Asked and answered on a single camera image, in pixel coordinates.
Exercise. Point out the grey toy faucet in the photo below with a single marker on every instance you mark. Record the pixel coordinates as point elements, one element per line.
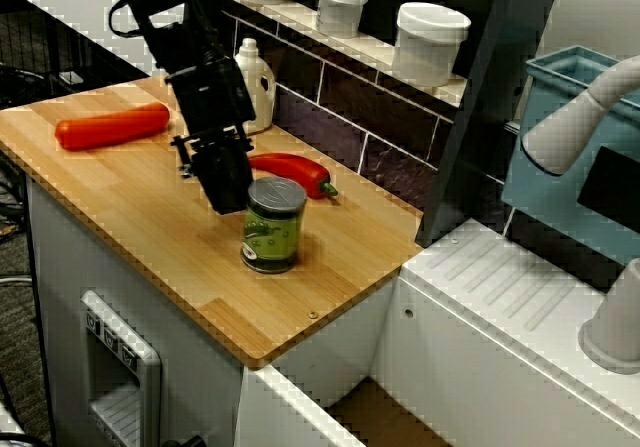
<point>560,137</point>

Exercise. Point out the small white plastic jar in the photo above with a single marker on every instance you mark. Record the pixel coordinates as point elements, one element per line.
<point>340,7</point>

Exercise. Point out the orange toy sausage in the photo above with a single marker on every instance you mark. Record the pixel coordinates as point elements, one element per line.
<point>110,127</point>

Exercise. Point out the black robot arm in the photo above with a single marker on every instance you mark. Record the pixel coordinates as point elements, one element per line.
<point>170,42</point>

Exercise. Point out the tall white plastic jar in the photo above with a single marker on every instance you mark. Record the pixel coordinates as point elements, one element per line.
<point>425,47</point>

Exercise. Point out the white toy detergent bottle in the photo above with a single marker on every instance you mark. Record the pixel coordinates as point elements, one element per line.
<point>257,87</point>

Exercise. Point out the red toy chili pepper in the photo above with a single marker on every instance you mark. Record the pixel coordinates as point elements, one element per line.
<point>295,169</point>

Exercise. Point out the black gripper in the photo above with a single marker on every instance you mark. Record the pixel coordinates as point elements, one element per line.
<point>210,102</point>

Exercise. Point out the black mesh panel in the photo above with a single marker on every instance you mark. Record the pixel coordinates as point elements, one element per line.
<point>40,47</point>

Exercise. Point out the green labelled tin can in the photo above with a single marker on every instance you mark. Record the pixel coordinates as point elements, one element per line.
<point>272,227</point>

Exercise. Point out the white toy kitchen cabinet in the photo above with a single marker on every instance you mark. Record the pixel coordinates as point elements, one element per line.
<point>60,247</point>

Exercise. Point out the dark shelf unit with tiles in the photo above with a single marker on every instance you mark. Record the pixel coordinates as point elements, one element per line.
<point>475,117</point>

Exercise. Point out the white toy sink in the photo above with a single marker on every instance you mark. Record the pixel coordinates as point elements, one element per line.
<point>475,277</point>

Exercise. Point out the blue plastic bin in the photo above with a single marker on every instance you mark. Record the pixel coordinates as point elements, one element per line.
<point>540,187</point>

